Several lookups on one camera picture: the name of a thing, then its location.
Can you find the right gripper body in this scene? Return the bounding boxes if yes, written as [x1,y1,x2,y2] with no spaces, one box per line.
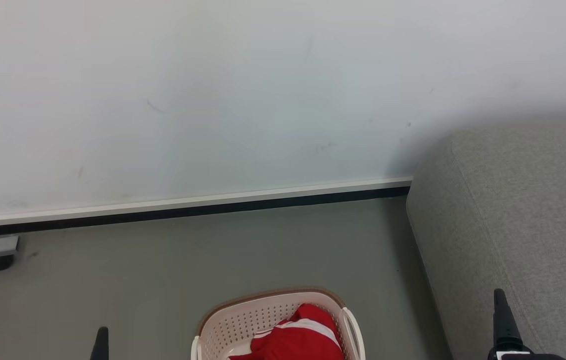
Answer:
[487,350,566,360]

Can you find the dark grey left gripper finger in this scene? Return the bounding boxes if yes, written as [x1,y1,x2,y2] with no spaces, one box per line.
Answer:
[90,326,110,360]

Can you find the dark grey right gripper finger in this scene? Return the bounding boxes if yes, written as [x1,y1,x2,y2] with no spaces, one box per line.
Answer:
[493,288,523,352]

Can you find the red garment with striped hem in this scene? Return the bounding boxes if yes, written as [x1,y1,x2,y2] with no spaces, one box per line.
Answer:
[228,303,345,360]

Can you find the grey fabric sofa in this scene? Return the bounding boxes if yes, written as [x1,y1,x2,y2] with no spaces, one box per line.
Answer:
[406,120,566,360]

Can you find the cream perforated laundry basket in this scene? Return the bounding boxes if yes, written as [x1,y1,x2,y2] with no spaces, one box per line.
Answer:
[191,287,366,360]

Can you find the white and black baseboard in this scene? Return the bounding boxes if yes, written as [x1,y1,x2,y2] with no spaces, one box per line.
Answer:
[0,176,413,239]

